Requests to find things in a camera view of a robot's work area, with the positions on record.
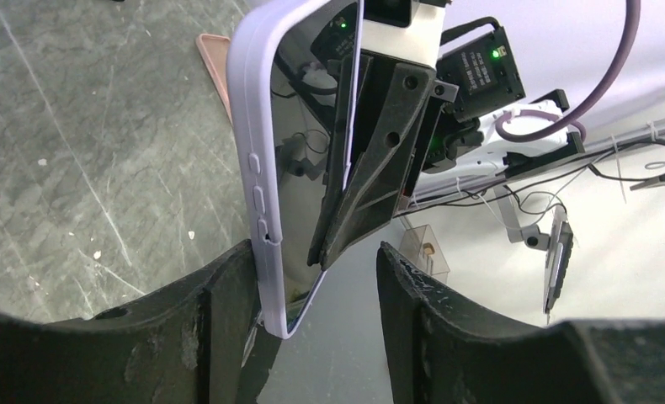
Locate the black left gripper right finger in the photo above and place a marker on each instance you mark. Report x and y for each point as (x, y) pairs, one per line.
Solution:
(442, 347)

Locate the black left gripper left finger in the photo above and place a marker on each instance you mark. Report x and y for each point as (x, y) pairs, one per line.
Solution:
(196, 340)

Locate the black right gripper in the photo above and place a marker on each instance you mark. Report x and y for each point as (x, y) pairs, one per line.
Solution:
(387, 113)

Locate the blue smartphone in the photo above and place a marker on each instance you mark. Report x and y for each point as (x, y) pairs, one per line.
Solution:
(304, 92)

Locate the lavender phone case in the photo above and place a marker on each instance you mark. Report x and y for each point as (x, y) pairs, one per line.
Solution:
(249, 65)

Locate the pink phone case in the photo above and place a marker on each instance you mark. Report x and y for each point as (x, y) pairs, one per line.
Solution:
(214, 50)

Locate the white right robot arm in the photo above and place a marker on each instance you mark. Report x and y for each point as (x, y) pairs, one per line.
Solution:
(480, 82)

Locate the clear plastic box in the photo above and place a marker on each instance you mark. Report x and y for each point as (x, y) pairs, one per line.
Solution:
(420, 247)

